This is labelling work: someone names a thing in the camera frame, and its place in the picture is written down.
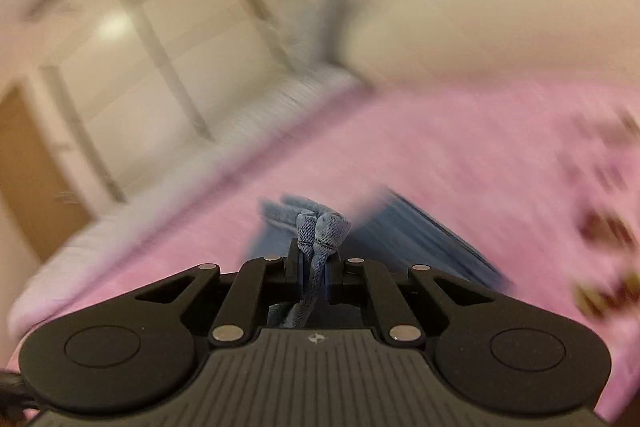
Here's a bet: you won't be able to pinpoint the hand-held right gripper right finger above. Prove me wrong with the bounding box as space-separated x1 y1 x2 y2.
324 252 497 347

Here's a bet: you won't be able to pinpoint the wooden door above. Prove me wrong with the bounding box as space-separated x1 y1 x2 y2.
0 84 97 264

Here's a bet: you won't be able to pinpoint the blue denim jeans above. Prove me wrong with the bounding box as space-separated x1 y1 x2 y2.
247 191 517 329

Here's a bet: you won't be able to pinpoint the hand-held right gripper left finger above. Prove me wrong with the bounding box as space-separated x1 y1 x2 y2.
134 239 307 347

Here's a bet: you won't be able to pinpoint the white sliding door wardrobe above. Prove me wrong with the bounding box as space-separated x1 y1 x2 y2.
24 0 298 204

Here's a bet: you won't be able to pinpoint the pink floral bedsheet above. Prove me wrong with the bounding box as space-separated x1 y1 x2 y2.
92 79 640 423

